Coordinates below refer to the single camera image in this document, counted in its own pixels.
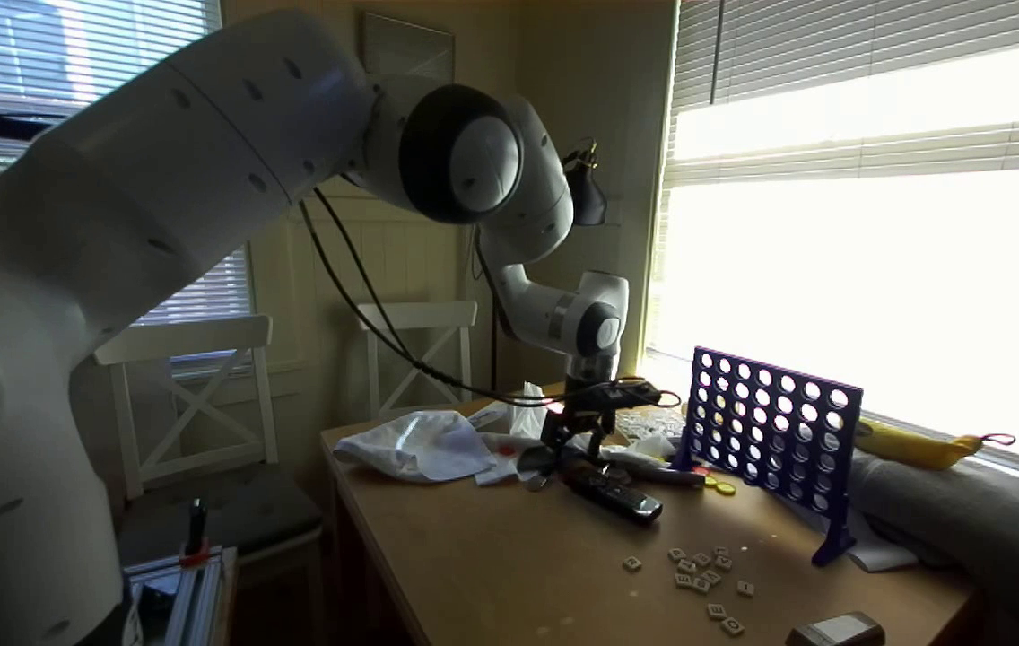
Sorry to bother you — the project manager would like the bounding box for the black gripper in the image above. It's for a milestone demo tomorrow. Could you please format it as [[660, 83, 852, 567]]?
[[539, 377, 631, 486]]

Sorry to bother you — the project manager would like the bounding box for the open white box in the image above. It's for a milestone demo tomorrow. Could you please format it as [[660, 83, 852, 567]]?
[[120, 547, 240, 646]]

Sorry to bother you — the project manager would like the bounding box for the black remote control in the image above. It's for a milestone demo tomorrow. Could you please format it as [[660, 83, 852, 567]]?
[[557, 459, 666, 529]]

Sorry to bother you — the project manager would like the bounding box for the crumpled white plastic wrap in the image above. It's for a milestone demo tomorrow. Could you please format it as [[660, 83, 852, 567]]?
[[468, 380, 557, 451]]

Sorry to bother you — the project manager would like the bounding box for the large white plastic bag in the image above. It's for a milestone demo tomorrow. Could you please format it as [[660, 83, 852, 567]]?
[[329, 406, 519, 489]]

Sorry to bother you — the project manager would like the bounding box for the blue connect four grid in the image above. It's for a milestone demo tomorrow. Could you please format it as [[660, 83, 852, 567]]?
[[671, 346, 869, 571]]

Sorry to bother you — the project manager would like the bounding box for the white cross-back chair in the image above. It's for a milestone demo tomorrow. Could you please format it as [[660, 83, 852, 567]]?
[[352, 299, 483, 425]]

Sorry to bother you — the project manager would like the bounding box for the black lamp head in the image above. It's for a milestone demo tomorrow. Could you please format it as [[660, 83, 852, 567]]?
[[558, 140, 611, 233]]

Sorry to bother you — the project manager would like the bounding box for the white paper sheet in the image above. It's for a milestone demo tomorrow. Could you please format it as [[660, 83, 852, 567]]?
[[848, 530, 922, 575]]

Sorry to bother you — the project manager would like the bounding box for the yellow toy banana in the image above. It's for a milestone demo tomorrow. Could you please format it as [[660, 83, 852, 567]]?
[[855, 415, 1019, 474]]

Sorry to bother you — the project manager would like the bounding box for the white chair with dark seat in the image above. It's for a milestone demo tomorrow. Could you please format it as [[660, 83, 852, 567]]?
[[93, 311, 329, 646]]

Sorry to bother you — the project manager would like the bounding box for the red black marker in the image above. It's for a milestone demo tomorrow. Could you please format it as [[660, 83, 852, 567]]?
[[179, 496, 212, 571]]

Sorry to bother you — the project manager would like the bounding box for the grey rolled cloth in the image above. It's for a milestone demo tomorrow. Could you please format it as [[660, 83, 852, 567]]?
[[848, 449, 1019, 638]]

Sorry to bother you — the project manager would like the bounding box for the wide white window blind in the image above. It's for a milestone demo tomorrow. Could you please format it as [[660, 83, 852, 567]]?
[[665, 0, 1019, 188]]

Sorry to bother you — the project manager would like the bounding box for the narrow slatted window blind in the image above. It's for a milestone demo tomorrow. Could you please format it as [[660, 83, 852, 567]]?
[[0, 0, 253, 333]]

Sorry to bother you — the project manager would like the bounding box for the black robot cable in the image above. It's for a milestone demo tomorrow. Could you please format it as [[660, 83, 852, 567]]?
[[293, 188, 563, 406]]

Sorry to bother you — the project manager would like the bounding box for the framed wall picture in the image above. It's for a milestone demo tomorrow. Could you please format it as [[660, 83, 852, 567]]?
[[355, 6, 462, 86]]

